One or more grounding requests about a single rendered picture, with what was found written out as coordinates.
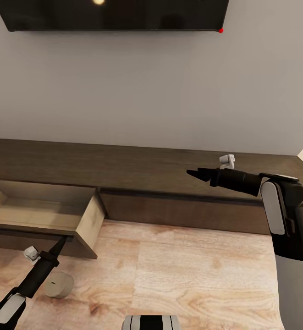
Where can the wall mounted tv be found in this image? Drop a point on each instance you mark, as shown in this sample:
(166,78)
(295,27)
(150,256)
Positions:
(114,15)

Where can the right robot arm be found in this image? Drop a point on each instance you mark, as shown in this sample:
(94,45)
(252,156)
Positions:
(281,196)

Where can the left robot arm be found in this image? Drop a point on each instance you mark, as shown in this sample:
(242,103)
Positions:
(13,305)

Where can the robot trunk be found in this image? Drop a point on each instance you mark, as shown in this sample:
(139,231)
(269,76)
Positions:
(151,322)

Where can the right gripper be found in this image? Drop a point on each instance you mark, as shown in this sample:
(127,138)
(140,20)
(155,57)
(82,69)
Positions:
(228,178)

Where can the pillar candle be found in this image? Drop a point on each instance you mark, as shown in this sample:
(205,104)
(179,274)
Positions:
(59,285)

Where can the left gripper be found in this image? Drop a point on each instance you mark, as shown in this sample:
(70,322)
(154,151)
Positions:
(47,262)

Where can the cabinet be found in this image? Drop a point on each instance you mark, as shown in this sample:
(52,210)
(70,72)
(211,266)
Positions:
(49,190)

